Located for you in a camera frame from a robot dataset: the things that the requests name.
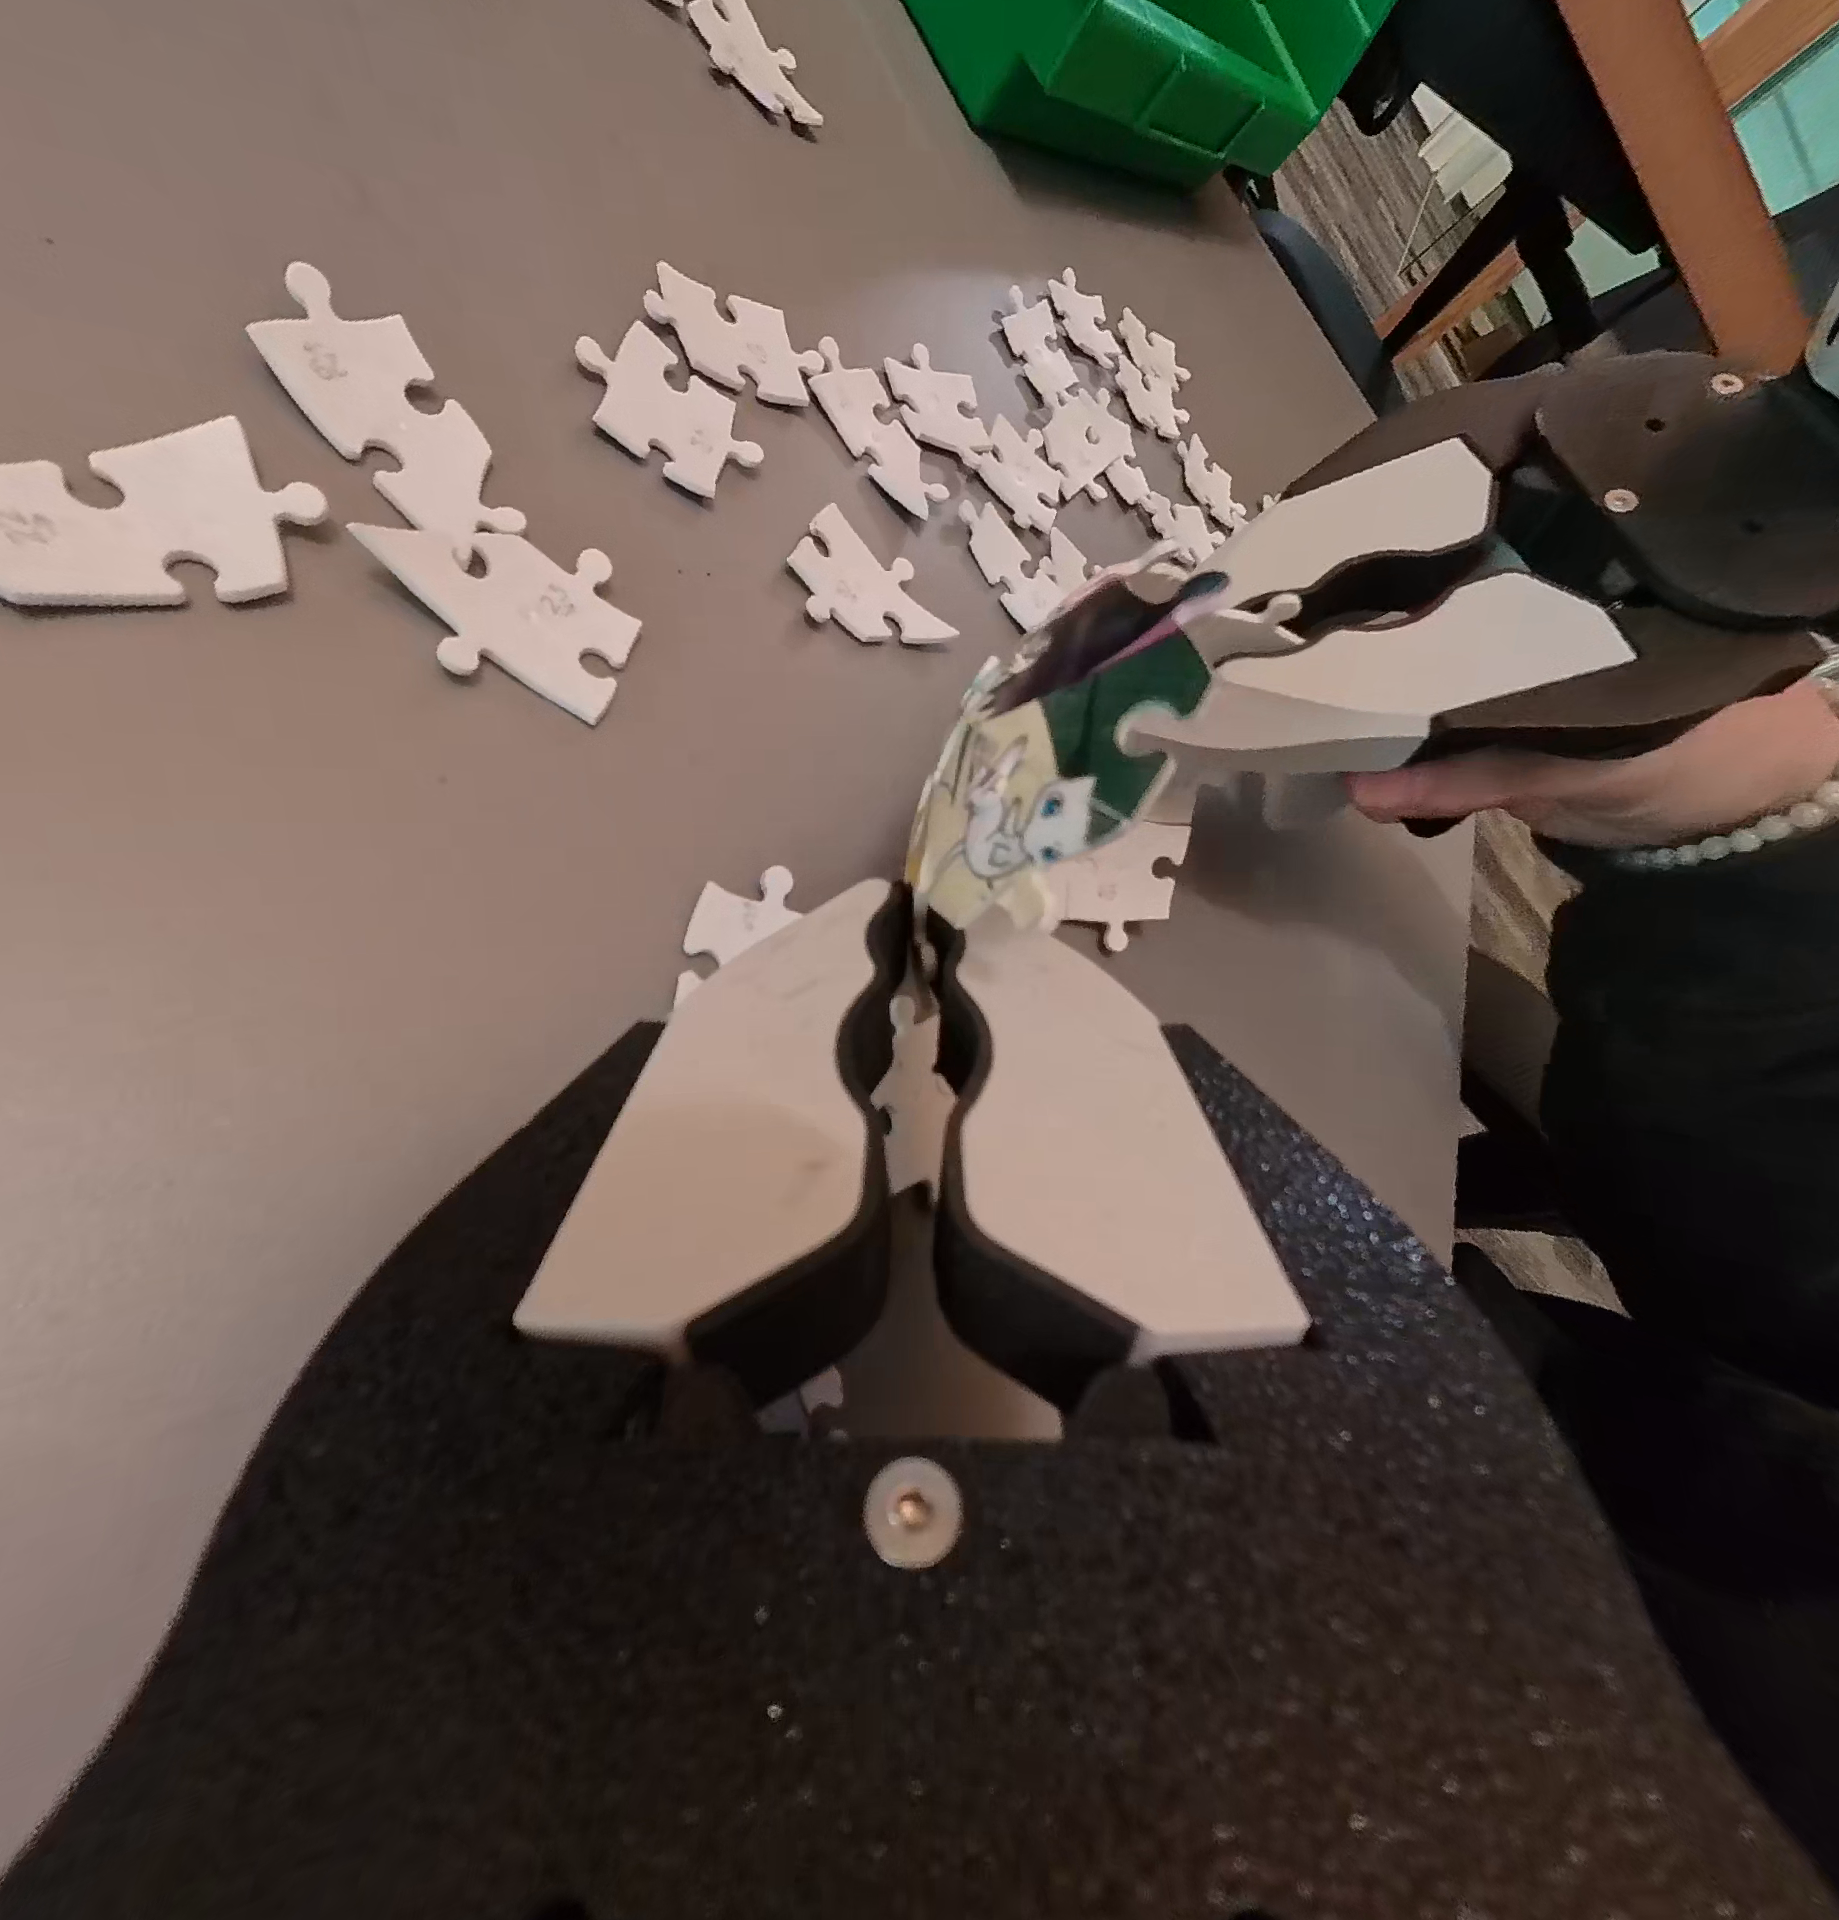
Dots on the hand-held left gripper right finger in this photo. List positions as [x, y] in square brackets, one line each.
[1115, 1170]

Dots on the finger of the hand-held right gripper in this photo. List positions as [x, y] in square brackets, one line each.
[1430, 676]
[1370, 526]

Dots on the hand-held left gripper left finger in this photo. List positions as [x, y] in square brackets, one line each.
[711, 1170]

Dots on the bowl-shaped assembled puzzle section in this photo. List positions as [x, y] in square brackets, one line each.
[1010, 810]

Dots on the scatter of white pieces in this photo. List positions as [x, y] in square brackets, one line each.
[156, 510]

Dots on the person's right forearm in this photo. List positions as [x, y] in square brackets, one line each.
[1731, 1050]

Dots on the person's right hand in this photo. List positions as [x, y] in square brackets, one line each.
[1610, 796]

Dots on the black office chair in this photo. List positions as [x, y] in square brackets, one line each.
[1491, 105]

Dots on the green plastic bin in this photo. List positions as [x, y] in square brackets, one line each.
[1160, 76]

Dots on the person's black clothing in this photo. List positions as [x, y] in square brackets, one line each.
[1731, 1575]

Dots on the wooden partition post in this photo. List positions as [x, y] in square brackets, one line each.
[1685, 166]

